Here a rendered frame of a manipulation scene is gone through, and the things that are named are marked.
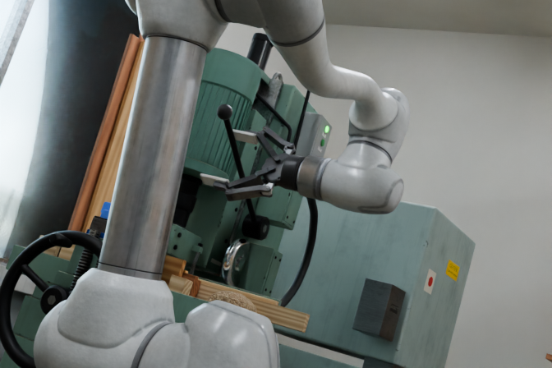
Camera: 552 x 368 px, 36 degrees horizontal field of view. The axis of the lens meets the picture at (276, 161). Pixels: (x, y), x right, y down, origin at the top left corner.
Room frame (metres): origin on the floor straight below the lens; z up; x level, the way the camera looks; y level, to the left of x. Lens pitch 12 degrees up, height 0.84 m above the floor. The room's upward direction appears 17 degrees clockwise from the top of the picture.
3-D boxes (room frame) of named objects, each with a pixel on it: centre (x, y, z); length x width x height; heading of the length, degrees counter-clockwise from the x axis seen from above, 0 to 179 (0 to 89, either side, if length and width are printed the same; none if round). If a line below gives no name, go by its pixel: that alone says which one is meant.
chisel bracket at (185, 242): (2.05, 0.17, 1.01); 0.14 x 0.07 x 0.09; 155
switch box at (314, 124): (2.26, -0.08, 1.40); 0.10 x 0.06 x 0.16; 155
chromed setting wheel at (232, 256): (2.10, 0.02, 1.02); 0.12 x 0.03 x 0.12; 155
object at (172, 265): (1.96, 0.20, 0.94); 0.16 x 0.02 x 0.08; 65
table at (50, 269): (1.93, 0.23, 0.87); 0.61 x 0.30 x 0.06; 65
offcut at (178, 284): (1.85, 0.12, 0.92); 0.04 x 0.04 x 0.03; 71
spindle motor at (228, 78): (2.03, 0.18, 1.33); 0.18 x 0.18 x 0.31
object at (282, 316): (1.99, 0.10, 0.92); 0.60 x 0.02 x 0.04; 65
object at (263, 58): (2.16, 0.13, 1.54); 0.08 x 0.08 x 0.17; 65
